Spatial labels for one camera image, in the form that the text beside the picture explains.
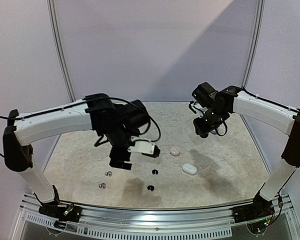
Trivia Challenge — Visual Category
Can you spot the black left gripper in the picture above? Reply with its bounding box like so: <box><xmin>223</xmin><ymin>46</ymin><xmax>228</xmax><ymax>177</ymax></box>
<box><xmin>102</xmin><ymin>124</ymin><xmax>140</xmax><ymax>170</ymax></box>

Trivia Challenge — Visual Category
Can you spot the round white pink case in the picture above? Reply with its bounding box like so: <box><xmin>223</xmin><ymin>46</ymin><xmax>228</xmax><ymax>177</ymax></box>
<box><xmin>169</xmin><ymin>146</ymin><xmax>181</xmax><ymax>157</ymax></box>

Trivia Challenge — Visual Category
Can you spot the black clip earbud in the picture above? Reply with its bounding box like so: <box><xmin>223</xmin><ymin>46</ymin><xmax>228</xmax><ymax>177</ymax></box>
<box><xmin>147</xmin><ymin>185</ymin><xmax>155</xmax><ymax>191</ymax></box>
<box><xmin>152</xmin><ymin>169</ymin><xmax>159</xmax><ymax>175</ymax></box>

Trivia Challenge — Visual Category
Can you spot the white oval charging case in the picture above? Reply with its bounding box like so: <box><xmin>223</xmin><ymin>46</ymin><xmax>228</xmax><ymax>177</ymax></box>
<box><xmin>182</xmin><ymin>163</ymin><xmax>198</xmax><ymax>175</ymax></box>

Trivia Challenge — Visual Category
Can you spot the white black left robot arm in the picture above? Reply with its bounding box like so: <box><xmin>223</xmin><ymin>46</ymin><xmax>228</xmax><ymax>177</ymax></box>
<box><xmin>2</xmin><ymin>93</ymin><xmax>156</xmax><ymax>217</ymax></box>

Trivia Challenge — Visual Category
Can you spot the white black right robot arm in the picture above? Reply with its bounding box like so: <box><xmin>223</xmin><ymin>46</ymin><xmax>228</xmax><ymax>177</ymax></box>
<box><xmin>189</xmin><ymin>82</ymin><xmax>300</xmax><ymax>218</ymax></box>

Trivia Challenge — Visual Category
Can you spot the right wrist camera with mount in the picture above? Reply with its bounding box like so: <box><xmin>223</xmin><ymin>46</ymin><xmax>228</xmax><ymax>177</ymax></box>
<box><xmin>188</xmin><ymin>100</ymin><xmax>205</xmax><ymax>116</ymax></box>

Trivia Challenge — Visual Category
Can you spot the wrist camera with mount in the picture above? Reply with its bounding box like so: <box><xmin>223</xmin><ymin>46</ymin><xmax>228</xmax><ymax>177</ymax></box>
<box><xmin>188</xmin><ymin>100</ymin><xmax>205</xmax><ymax>116</ymax></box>
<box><xmin>127</xmin><ymin>140</ymin><xmax>161</xmax><ymax>158</ymax></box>

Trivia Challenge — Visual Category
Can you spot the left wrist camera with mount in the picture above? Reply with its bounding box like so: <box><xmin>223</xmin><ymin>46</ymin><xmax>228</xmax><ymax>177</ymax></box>
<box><xmin>127</xmin><ymin>140</ymin><xmax>161</xmax><ymax>158</ymax></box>

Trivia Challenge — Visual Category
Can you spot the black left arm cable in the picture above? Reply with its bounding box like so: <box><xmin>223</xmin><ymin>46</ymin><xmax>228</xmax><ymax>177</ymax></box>
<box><xmin>0</xmin><ymin>97</ymin><xmax>162</xmax><ymax>158</ymax></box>

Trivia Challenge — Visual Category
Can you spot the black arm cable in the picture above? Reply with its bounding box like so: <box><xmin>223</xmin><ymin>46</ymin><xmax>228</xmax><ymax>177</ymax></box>
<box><xmin>0</xmin><ymin>97</ymin><xmax>162</xmax><ymax>158</ymax></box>
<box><xmin>214</xmin><ymin>86</ymin><xmax>300</xmax><ymax>161</ymax></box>

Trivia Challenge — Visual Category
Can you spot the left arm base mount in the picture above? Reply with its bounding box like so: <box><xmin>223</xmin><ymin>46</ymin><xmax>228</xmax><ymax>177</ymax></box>
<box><xmin>38</xmin><ymin>203</ymin><xmax>83</xmax><ymax>223</ymax></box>

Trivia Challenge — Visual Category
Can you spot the white slotted cable duct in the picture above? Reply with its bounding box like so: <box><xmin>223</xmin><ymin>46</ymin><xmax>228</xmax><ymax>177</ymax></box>
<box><xmin>20</xmin><ymin>213</ymin><xmax>233</xmax><ymax>240</ymax></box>

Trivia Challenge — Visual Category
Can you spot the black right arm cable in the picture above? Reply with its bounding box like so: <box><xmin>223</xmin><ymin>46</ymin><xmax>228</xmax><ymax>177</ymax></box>
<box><xmin>214</xmin><ymin>86</ymin><xmax>300</xmax><ymax>161</ymax></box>

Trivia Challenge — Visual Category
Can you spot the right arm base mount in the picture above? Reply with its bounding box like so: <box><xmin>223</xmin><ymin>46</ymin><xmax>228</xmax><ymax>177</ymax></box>
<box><xmin>231</xmin><ymin>200</ymin><xmax>275</xmax><ymax>223</ymax></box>

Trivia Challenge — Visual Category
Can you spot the aluminium front rail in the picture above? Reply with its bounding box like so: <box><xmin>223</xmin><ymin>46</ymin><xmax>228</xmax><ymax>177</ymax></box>
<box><xmin>19</xmin><ymin>193</ymin><xmax>293</xmax><ymax>230</ymax></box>

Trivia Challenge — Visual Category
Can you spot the aluminium corner frame post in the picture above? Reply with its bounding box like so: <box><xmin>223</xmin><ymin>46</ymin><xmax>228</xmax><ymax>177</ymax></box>
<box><xmin>242</xmin><ymin>0</ymin><xmax>265</xmax><ymax>87</ymax></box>

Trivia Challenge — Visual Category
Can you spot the aluminium left frame post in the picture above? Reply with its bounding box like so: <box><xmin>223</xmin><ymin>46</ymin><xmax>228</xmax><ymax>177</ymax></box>
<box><xmin>47</xmin><ymin>0</ymin><xmax>76</xmax><ymax>102</ymax></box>

